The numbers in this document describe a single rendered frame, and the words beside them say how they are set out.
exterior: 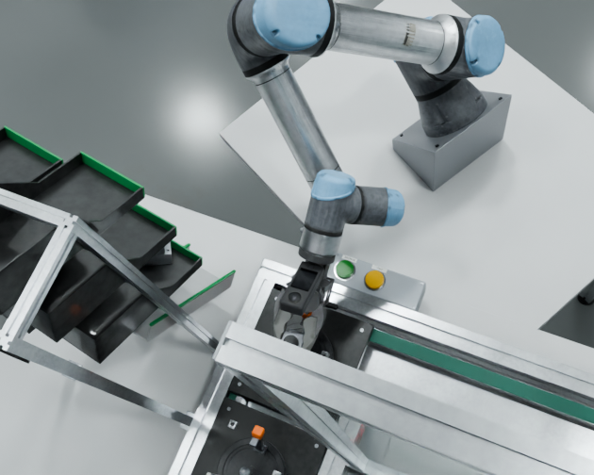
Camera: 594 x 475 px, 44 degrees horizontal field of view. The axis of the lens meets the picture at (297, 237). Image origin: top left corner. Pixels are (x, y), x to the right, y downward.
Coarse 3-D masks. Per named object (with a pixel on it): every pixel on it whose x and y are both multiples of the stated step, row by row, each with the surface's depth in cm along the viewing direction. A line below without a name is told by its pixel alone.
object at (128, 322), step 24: (168, 264) 141; (192, 264) 141; (120, 288) 136; (168, 288) 134; (96, 312) 132; (120, 312) 132; (144, 312) 130; (72, 336) 125; (96, 336) 120; (120, 336) 127; (96, 360) 125
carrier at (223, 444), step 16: (224, 400) 154; (224, 416) 152; (240, 416) 152; (256, 416) 151; (224, 432) 151; (240, 432) 151; (272, 432) 150; (288, 432) 149; (304, 432) 149; (208, 448) 150; (224, 448) 150; (240, 448) 148; (272, 448) 146; (288, 448) 148; (304, 448) 147; (320, 448) 147; (208, 464) 149; (224, 464) 147; (240, 464) 146; (256, 464) 146; (272, 464) 145; (288, 464) 147; (304, 464) 146; (320, 464) 146
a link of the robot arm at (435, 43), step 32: (256, 0) 122; (288, 0) 120; (320, 0) 122; (256, 32) 124; (288, 32) 121; (320, 32) 123; (352, 32) 129; (384, 32) 132; (416, 32) 136; (448, 32) 139; (480, 32) 140; (448, 64) 141; (480, 64) 141
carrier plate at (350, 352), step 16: (272, 288) 161; (272, 304) 159; (272, 320) 158; (336, 320) 156; (352, 320) 155; (336, 336) 155; (352, 336) 154; (368, 336) 154; (336, 352) 153; (352, 352) 153; (240, 384) 154; (256, 400) 152
